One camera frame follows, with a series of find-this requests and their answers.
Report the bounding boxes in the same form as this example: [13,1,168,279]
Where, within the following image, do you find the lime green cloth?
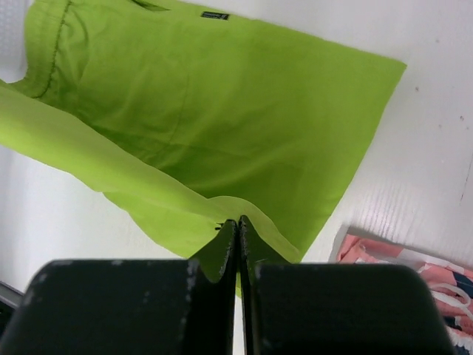
[1,1,406,263]

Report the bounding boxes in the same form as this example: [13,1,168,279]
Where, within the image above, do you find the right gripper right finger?
[238,216,455,354]

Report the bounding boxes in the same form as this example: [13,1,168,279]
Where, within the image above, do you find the pink shark print shorts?
[330,226,472,354]

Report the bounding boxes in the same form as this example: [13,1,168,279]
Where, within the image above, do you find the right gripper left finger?
[1,220,237,354]

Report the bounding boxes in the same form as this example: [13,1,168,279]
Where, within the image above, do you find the white plastic basket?
[0,0,34,83]

